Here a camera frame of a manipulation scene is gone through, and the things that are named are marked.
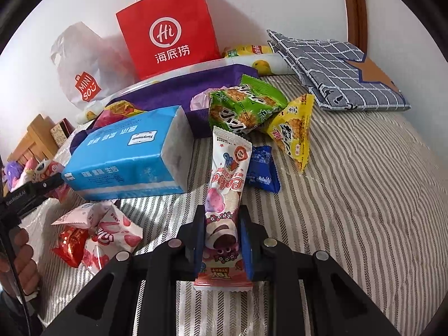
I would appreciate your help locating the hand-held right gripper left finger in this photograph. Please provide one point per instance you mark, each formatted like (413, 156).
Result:
(199, 238)

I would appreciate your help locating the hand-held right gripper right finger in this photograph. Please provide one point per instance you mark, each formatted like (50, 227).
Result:
(246, 245)

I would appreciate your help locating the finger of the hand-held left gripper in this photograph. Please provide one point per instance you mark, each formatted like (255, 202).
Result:
(49, 183)

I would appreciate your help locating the small cartoon snack cup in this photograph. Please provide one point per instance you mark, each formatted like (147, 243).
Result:
(49, 168)

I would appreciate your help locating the pale pink snack packet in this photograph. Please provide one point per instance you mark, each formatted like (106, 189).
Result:
(80, 215)

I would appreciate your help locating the long white pink snack packet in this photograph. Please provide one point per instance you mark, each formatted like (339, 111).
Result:
(227, 182)

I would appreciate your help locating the small red snack packet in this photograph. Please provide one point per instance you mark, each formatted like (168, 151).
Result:
(70, 245)

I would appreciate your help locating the strawberry print snack packet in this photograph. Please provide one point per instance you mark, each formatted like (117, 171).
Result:
(115, 231)

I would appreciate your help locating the pink yellow snack bag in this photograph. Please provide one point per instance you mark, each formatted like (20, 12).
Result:
(119, 110)

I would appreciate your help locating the yellow snack packet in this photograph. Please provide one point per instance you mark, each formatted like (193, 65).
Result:
(290, 129)

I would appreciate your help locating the pink plastic bag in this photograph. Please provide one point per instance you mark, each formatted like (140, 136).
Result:
(199, 99)

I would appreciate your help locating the purple towel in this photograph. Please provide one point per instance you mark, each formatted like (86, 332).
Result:
(210, 80)

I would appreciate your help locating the person's left hand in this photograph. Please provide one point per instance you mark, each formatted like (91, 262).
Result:
(29, 255)

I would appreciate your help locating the purple plush toy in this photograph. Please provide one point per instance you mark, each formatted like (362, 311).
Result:
(12, 173)

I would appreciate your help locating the wooden headboard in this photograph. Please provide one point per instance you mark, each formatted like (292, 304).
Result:
(31, 136)

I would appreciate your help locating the patterned book box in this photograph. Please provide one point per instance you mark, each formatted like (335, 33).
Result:
(61, 131)

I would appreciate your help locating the small blue snack packet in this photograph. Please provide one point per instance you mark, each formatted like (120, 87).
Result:
(260, 168)

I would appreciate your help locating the blue tissue pack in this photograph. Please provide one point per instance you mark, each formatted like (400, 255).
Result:
(122, 154)

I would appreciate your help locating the grey striped quilt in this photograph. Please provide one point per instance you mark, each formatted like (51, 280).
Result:
(350, 199)

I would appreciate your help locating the white plastic bag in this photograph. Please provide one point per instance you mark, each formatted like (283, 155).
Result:
(80, 63)

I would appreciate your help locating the green snack bag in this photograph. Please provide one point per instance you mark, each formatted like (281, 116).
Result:
(245, 108)

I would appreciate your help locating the fruit print rolled mat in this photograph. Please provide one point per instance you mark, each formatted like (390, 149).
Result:
(266, 64)

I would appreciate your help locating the grey checked folded cloth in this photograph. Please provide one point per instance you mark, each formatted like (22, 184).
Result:
(332, 66)

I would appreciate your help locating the red paper bag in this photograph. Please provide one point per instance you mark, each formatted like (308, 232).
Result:
(168, 17)

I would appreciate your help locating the brown wooden door frame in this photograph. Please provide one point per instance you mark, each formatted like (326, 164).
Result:
(353, 7)

